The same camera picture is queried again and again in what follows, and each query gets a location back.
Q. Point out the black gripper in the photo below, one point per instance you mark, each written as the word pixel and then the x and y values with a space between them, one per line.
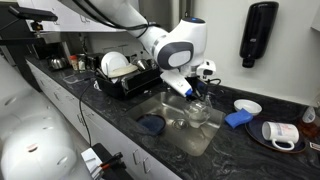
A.
pixel 199 87

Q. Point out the clear glass cup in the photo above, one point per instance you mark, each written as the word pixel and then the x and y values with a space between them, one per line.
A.
pixel 198 115

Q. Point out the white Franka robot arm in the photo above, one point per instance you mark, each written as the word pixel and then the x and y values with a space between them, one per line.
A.
pixel 173 50

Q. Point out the sink drain strainer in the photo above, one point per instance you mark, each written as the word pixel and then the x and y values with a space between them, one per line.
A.
pixel 180 124

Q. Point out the stainless steel sink basin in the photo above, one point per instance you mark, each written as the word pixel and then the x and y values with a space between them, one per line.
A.
pixel 180 140

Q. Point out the blue sponge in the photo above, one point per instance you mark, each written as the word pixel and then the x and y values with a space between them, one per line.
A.
pixel 238 118

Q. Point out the small white bowl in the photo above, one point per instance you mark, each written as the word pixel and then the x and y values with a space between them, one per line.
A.
pixel 248 106

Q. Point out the dark blue plate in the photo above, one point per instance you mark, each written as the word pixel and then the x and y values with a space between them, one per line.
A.
pixel 151 124

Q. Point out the large dark plate brown rim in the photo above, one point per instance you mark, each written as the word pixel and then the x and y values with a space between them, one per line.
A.
pixel 255 133

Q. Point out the black dish rack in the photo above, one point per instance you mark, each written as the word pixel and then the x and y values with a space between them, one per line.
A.
pixel 140 83

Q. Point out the white mug with print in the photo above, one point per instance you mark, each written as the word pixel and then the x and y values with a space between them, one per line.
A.
pixel 281 132

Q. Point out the white plate in rack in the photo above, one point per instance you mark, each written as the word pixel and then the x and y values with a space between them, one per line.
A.
pixel 113 63

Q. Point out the steel paper towel dispenser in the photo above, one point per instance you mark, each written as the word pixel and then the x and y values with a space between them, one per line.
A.
pixel 160 10

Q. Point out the white base cabinet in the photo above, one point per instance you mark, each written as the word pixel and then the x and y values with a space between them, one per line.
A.
pixel 100 133

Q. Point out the dish soap bottle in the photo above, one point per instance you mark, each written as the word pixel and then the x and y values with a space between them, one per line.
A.
pixel 310 116

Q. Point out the small glass jar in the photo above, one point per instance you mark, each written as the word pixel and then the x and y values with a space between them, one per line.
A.
pixel 82 63

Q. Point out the white paper sheet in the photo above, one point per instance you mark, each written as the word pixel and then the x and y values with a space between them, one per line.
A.
pixel 90 160

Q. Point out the red lid spice jar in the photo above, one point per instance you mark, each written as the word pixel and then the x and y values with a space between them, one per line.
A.
pixel 74 62

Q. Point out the steel kettle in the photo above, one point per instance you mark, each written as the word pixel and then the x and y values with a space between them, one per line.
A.
pixel 57 63

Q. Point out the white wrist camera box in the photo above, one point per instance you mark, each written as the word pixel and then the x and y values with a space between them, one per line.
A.
pixel 206 69

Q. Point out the black wall soap dispenser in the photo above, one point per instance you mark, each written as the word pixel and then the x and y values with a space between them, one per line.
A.
pixel 258 30

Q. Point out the black robot mount plate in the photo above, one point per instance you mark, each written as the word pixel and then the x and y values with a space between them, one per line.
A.
pixel 115 171

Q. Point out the black camera on stand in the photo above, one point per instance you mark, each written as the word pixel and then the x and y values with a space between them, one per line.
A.
pixel 31 14

